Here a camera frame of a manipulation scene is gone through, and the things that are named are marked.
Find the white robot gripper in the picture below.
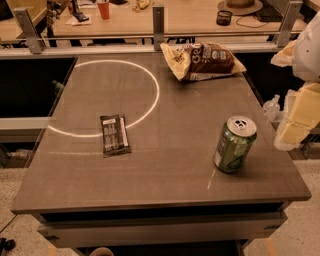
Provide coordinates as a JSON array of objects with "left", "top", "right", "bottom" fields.
[{"left": 271, "top": 12, "right": 320, "bottom": 151}]

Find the green soda can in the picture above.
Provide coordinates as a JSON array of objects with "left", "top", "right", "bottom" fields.
[{"left": 213, "top": 115, "right": 257, "bottom": 173}]

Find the black rxbar chocolate wrapper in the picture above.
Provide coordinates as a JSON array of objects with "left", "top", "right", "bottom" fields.
[{"left": 100, "top": 114, "right": 131, "bottom": 158}]

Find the clear sanitizer bottle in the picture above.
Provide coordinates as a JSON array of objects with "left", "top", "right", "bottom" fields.
[{"left": 263, "top": 94, "right": 280, "bottom": 122}]

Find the black keyboard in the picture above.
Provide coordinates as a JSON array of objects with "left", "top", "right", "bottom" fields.
[{"left": 255, "top": 0, "right": 283, "bottom": 22}]

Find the black mesh pen holder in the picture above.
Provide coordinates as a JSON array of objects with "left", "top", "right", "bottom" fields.
[{"left": 216, "top": 10, "right": 233, "bottom": 26}]

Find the tan hat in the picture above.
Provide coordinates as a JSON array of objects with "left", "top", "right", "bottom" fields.
[{"left": 217, "top": 0, "right": 263, "bottom": 16}]

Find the brown and cream chip bag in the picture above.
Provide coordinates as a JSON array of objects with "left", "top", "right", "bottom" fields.
[{"left": 160, "top": 43, "right": 246, "bottom": 81}]

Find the red plastic cup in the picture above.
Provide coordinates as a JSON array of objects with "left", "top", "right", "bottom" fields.
[{"left": 97, "top": 0, "right": 109, "bottom": 20}]

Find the black stapler on paper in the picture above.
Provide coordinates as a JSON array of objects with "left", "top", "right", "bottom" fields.
[{"left": 68, "top": 0, "right": 89, "bottom": 22}]

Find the green bottle under table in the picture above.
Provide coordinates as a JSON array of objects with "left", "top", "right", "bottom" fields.
[{"left": 52, "top": 80, "right": 65, "bottom": 97}]

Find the right metal bracket post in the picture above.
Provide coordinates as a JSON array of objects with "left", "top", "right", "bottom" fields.
[{"left": 275, "top": 0, "right": 303, "bottom": 48}]

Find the metal bracket post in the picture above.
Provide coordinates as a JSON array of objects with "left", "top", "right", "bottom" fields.
[
  {"left": 275, "top": 0, "right": 303, "bottom": 48},
  {"left": 13, "top": 8, "right": 44, "bottom": 54},
  {"left": 153, "top": 5, "right": 164, "bottom": 51}
]

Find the middle metal bracket post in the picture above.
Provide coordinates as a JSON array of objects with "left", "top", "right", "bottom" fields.
[{"left": 153, "top": 5, "right": 164, "bottom": 51}]

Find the left metal bracket post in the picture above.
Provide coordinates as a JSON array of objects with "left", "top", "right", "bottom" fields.
[{"left": 13, "top": 8, "right": 44, "bottom": 54}]

